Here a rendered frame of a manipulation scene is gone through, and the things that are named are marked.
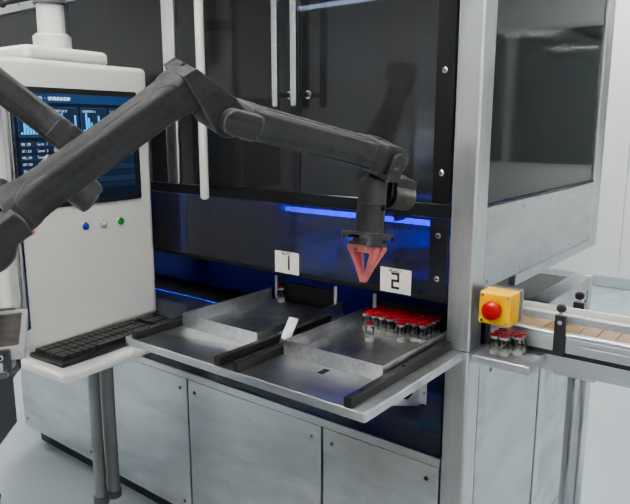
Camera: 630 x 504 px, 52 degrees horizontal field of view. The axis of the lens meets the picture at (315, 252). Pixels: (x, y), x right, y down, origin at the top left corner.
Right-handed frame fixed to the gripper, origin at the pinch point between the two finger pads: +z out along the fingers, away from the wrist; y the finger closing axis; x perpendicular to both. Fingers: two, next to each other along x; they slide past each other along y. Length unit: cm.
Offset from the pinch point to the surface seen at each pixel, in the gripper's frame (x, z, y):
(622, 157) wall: 58, -89, 477
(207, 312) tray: 54, 17, 11
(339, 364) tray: 5.2, 19.0, 2.6
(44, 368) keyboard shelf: 74, 32, -22
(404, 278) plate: 4.8, 1.0, 25.6
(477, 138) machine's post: -11.8, -31.1, 20.0
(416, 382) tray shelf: -10.4, 19.8, 7.4
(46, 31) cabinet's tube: 96, -53, -16
